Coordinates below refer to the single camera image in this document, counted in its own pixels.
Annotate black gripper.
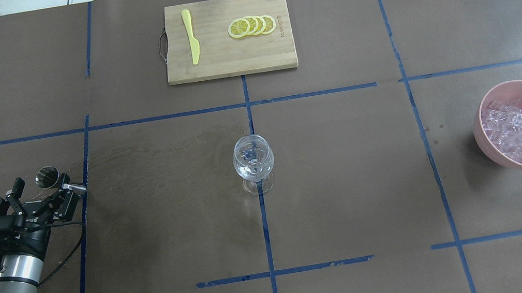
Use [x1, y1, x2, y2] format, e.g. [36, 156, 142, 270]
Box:
[6, 173, 87, 244]

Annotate steel cocktail jigger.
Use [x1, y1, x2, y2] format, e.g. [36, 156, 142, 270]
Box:
[35, 166, 61, 189]

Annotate clear wine glass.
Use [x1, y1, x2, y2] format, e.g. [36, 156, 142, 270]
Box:
[232, 134, 275, 196]

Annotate clear ice cubes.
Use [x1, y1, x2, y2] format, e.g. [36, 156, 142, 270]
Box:
[480, 99, 522, 164]

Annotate yellow plastic knife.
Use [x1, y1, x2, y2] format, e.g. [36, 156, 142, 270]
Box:
[181, 9, 201, 65]

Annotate bamboo cutting board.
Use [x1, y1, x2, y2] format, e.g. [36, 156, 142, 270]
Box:
[164, 0, 299, 85]

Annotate lemon slice stack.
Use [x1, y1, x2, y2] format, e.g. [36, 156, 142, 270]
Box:
[227, 15, 278, 40]

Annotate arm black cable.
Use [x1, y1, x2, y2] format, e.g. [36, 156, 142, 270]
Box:
[0, 219, 94, 293]

